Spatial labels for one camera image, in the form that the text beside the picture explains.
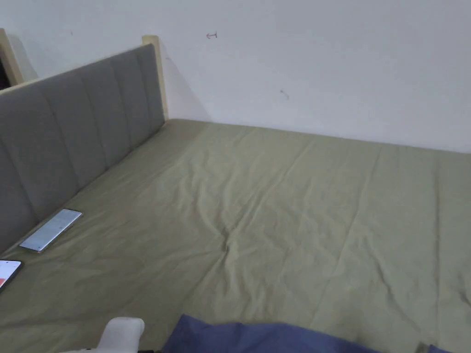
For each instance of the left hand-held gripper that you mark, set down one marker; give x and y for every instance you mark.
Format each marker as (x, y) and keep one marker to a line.
(121, 336)

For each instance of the dark blue shirt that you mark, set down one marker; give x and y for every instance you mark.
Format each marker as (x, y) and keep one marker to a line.
(257, 336)

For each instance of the smartphone with white red screen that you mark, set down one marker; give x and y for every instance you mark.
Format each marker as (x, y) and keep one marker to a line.
(7, 273)

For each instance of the bed with pale green sheet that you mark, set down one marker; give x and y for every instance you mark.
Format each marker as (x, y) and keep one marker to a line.
(279, 220)

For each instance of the grey padded headboard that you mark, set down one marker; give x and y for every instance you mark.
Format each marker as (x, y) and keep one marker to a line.
(62, 136)

